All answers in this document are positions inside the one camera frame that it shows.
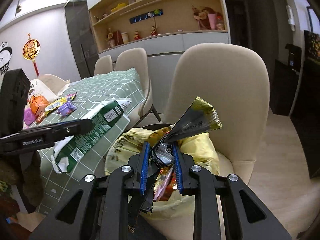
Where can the black stand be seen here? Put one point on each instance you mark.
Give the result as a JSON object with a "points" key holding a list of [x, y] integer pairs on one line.
{"points": [[285, 85]]}

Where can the purple square case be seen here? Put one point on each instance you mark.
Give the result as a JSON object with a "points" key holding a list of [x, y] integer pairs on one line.
{"points": [[29, 116]]}

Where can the plush flower bouquet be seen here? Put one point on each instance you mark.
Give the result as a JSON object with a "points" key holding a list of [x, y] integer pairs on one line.
{"points": [[201, 15]]}

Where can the panda wall clock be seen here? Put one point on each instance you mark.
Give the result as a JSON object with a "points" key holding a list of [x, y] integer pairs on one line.
{"points": [[5, 55]]}

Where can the black gold foil wrapper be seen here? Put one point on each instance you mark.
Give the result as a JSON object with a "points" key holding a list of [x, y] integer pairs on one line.
{"points": [[197, 122]]}

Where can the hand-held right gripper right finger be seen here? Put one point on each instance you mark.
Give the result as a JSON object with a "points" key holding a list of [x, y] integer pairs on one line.
{"points": [[177, 172]]}

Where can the yellow snack wrapper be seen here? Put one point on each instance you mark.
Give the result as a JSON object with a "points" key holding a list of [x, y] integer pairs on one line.
{"points": [[56, 104]]}

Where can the pink snack wrapper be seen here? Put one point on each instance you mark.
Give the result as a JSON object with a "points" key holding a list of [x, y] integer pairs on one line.
{"points": [[71, 96]]}

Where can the small red doll figurine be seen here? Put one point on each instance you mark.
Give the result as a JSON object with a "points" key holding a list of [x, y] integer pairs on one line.
{"points": [[153, 31], [136, 35]]}

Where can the ceiling track light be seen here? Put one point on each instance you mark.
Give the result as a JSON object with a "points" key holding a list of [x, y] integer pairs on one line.
{"points": [[19, 3]]}

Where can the dark glass door cabinet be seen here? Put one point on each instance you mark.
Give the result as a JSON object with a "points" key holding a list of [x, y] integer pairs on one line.
{"points": [[80, 30]]}

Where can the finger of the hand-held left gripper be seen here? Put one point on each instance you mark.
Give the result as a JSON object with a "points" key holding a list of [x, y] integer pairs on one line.
{"points": [[80, 125]]}

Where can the green drink carton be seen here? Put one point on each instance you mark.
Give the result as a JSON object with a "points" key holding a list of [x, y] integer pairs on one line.
{"points": [[100, 122]]}

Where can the black power strip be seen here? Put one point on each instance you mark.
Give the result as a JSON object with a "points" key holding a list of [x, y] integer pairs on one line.
{"points": [[140, 18]]}

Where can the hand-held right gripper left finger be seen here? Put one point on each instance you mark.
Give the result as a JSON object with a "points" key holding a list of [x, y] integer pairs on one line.
{"points": [[144, 172]]}

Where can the fish tank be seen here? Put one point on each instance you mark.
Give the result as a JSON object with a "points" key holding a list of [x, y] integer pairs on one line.
{"points": [[312, 46]]}

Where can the green checked tablecloth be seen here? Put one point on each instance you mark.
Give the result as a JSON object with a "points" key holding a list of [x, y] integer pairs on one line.
{"points": [[107, 87]]}

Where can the pink tube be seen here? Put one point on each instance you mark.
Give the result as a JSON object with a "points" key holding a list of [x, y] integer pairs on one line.
{"points": [[212, 21]]}

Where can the red gold wrapper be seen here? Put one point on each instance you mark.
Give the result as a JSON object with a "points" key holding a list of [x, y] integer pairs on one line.
{"points": [[163, 187]]}

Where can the beige dining chair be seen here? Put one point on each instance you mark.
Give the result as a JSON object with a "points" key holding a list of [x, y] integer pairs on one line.
{"points": [[132, 60], [217, 80], [103, 65]]}

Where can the red snack wrapper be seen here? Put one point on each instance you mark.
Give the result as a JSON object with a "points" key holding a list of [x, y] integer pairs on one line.
{"points": [[40, 117]]}

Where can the white cup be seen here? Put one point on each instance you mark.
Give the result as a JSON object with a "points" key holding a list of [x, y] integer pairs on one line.
{"points": [[124, 37]]}

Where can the white wall intercom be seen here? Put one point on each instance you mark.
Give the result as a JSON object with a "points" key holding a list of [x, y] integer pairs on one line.
{"points": [[291, 17]]}

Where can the person's left forearm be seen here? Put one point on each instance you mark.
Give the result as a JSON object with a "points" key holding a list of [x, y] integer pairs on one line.
{"points": [[27, 180]]}

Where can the orange snack box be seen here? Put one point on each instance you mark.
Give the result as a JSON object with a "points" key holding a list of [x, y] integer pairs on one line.
{"points": [[38, 105]]}

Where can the wooden shelf cabinet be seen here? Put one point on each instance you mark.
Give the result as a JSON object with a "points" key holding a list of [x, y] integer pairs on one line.
{"points": [[175, 17]]}

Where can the yellow toy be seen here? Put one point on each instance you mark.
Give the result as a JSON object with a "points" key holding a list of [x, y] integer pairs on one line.
{"points": [[118, 7]]}

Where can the red gold wall ornament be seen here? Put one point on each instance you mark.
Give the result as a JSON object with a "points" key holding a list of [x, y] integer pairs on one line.
{"points": [[31, 50]]}

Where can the black cabinet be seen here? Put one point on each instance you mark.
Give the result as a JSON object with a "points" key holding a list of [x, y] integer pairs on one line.
{"points": [[307, 117]]}

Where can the purple plastic toy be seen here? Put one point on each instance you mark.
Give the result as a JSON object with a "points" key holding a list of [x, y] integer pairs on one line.
{"points": [[66, 108]]}

